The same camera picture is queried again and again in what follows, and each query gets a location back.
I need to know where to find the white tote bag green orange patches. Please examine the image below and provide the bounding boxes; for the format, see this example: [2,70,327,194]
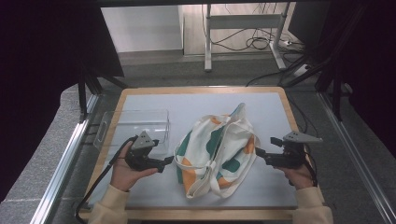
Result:
[173,102,262,200]

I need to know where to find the white metal desk frame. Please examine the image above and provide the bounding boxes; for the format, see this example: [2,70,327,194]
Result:
[203,3,292,73]

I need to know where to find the dark curtain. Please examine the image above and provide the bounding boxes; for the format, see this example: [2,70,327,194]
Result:
[0,0,125,202]
[292,0,396,150]

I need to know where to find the white power strip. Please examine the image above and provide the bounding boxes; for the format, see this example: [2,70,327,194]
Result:
[293,63,310,77]

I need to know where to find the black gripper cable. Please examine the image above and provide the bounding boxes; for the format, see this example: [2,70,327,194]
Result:
[74,134,139,224]
[302,145,319,188]

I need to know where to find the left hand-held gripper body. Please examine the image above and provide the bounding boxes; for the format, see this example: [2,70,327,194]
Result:
[125,130,161,172]

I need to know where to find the aluminium rail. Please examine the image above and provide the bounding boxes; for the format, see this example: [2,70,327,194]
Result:
[30,92,101,224]
[317,91,396,224]

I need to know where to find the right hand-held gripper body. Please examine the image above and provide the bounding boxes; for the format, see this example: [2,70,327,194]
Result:
[264,130,324,171]

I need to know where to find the clear plastic container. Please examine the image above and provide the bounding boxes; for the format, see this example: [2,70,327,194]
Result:
[92,108,172,157]

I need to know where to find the person's right hand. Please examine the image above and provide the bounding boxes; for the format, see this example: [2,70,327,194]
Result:
[275,163,315,191]

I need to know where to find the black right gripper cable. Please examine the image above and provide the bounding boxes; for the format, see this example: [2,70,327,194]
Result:
[302,145,319,188]

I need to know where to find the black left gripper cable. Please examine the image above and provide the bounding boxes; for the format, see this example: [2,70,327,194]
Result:
[74,134,139,224]

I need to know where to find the white cabinet panel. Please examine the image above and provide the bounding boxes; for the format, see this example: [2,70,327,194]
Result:
[100,5,185,54]

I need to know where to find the bundle of black floor cables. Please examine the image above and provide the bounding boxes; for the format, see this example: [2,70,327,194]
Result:
[210,3,304,54]

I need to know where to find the black metal stand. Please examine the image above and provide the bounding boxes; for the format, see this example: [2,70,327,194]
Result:
[77,60,129,123]
[279,4,370,123]

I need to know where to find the person's left hand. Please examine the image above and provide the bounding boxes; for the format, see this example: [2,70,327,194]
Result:
[109,142,160,192]

